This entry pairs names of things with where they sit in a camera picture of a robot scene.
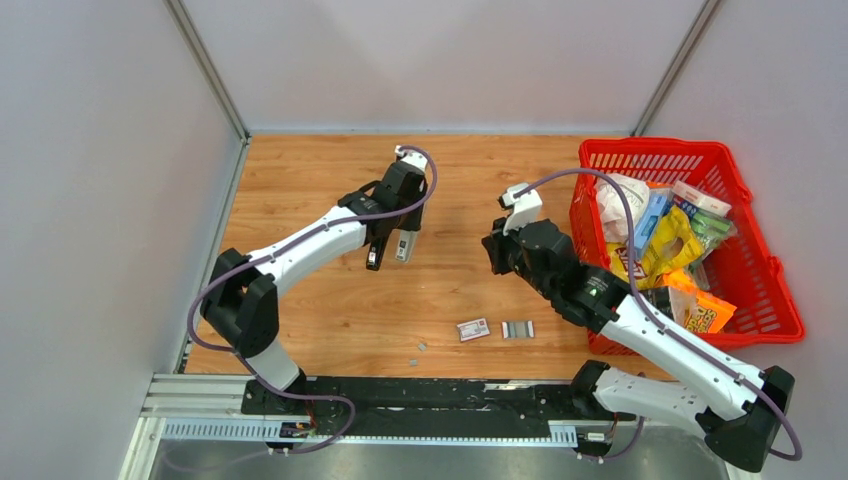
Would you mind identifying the grey and black stapler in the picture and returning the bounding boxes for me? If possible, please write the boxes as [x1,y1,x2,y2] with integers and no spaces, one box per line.
[395,230,418,263]

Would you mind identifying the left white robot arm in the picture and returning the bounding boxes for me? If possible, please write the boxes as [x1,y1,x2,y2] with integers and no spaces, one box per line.
[196,149,432,415]

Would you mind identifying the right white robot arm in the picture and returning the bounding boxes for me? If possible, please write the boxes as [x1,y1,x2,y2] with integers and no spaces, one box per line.
[481,218,798,473]

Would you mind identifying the white crumpled bag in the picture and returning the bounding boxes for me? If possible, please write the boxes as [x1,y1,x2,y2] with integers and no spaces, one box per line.
[595,173,650,243]

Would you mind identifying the red white staple box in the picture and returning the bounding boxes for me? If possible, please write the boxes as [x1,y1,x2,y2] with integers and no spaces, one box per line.
[456,318,491,342]

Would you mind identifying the blue box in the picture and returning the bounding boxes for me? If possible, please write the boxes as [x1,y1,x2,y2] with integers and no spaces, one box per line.
[629,189,672,260]

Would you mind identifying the yellow chips bag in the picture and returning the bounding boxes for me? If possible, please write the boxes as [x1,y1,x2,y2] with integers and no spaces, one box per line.
[634,206,705,290]

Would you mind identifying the white red package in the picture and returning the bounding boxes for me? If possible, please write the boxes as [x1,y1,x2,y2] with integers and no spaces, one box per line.
[671,180,732,217]

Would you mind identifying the green snack pack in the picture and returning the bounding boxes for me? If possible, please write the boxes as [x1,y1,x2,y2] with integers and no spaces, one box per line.
[690,211,737,260]

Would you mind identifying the orange snack pack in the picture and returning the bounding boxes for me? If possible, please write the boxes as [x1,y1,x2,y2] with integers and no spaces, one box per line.
[657,269,737,333]

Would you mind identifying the red plastic basket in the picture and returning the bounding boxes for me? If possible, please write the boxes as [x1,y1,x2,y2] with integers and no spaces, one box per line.
[579,137,806,351]

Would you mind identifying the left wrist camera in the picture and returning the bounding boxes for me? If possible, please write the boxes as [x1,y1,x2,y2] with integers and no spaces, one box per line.
[395,145,431,175]

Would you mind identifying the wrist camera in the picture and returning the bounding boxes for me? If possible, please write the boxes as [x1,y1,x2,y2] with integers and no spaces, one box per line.
[498,182,543,235]
[395,145,431,175]

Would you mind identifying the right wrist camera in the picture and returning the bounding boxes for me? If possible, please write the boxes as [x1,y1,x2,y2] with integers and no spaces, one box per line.
[498,182,543,235]

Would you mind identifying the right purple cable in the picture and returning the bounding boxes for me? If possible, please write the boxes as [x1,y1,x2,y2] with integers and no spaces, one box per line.
[513,168,804,462]

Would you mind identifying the purple cable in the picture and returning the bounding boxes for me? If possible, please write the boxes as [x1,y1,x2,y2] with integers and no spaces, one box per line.
[513,168,804,462]
[186,145,440,456]

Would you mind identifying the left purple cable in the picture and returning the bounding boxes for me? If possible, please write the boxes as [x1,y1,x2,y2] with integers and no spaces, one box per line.
[186,145,440,456]

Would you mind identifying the slotted cable duct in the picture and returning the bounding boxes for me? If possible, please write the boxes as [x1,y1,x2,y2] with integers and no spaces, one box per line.
[162,418,579,448]

